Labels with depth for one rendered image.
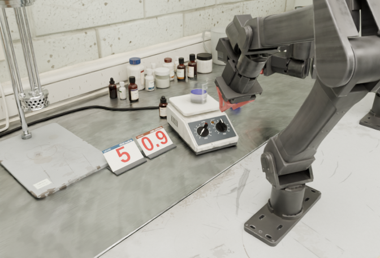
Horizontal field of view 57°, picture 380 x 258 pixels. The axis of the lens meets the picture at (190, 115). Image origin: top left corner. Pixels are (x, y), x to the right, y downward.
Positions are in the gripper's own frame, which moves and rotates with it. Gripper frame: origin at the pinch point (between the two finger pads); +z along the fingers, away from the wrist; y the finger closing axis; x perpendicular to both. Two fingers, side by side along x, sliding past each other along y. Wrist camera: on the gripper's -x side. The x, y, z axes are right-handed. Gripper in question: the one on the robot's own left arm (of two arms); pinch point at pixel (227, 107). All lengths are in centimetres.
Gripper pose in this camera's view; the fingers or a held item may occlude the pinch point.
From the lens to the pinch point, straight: 89.8
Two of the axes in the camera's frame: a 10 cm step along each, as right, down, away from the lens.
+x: 3.7, 8.0, -4.7
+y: -9.0, 1.9, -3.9
